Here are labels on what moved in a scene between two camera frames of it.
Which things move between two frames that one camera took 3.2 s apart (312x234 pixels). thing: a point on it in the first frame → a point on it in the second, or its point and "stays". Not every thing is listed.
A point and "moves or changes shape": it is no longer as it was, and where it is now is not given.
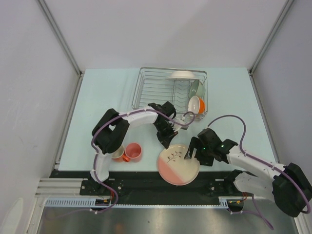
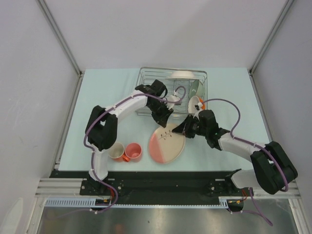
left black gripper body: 165,131 → 160,111
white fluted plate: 182,75 stays
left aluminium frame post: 51,17 stays
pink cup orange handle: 133,153 stays
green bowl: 197,89 stays
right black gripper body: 203,153 → 192,126
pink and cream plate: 174,169 moves or changes shape
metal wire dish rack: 186,89 stays
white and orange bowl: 196,105 stays
